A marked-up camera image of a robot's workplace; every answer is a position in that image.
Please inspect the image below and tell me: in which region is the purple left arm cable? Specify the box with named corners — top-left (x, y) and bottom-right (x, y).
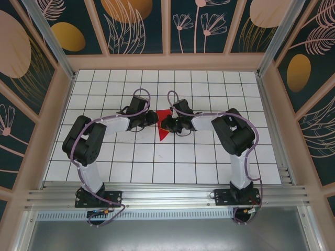
top-left (71, 88), bottom-right (151, 227)

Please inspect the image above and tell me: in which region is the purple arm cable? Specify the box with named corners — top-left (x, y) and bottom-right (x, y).
top-left (71, 88), bottom-right (151, 227)
top-left (167, 90), bottom-right (260, 226)

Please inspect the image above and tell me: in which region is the red cloth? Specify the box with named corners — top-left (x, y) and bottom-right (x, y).
top-left (156, 109), bottom-right (173, 142)

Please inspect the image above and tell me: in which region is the white grid table mat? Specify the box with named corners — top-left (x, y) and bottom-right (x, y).
top-left (43, 69), bottom-right (283, 184)

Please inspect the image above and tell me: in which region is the aluminium side rail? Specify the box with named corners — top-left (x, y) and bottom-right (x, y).
top-left (256, 75), bottom-right (296, 186)

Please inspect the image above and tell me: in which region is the aluminium mounting rail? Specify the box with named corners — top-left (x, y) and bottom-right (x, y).
top-left (25, 182), bottom-right (312, 210)

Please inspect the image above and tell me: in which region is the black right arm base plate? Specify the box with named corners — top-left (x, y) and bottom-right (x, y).
top-left (214, 188), bottom-right (261, 207)

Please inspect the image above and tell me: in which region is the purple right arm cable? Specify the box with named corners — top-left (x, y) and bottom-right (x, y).
top-left (167, 90), bottom-right (260, 226)

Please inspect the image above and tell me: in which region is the aluminium frame post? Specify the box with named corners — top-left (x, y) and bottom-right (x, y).
top-left (22, 0), bottom-right (76, 81)
top-left (258, 0), bottom-right (306, 76)

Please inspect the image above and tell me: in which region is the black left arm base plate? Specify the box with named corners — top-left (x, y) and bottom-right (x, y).
top-left (74, 190), bottom-right (124, 209)

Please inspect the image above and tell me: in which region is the perforated metal cable tray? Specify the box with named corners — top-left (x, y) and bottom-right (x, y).
top-left (36, 211), bottom-right (236, 221)

